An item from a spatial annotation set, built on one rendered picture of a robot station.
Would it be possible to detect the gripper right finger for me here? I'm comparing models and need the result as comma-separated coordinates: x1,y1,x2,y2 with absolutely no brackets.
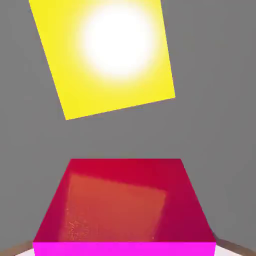
212,232,256,256

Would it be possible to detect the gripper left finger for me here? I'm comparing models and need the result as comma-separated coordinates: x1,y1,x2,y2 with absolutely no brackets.
0,240,34,256

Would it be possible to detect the large yellow box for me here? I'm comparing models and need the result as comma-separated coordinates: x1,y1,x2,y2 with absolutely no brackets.
28,0,176,121

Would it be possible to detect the small magenta cube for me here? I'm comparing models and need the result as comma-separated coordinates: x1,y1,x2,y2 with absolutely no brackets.
32,158,217,256

